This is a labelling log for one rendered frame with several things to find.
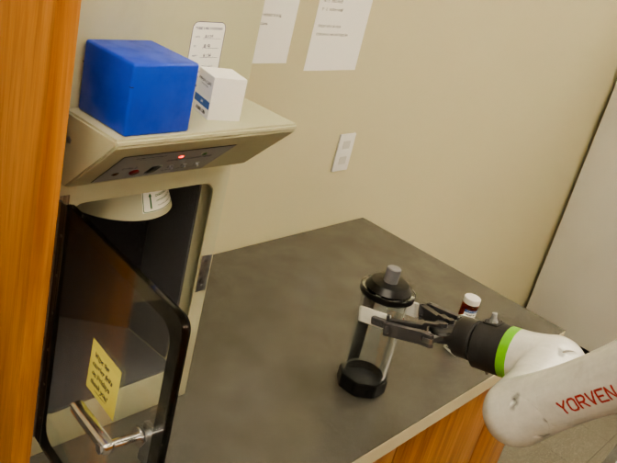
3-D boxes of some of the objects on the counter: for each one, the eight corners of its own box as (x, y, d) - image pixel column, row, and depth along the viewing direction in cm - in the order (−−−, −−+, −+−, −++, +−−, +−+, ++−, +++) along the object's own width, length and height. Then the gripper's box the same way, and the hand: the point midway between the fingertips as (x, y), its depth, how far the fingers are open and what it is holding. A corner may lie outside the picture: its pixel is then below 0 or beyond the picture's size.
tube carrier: (325, 373, 159) (350, 280, 151) (357, 357, 167) (383, 269, 159) (365, 401, 153) (394, 307, 145) (398, 384, 161) (426, 294, 153)
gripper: (508, 308, 148) (406, 276, 162) (449, 338, 132) (342, 301, 146) (502, 344, 150) (403, 310, 164) (444, 378, 134) (339, 339, 148)
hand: (385, 310), depth 153 cm, fingers closed on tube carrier, 9 cm apart
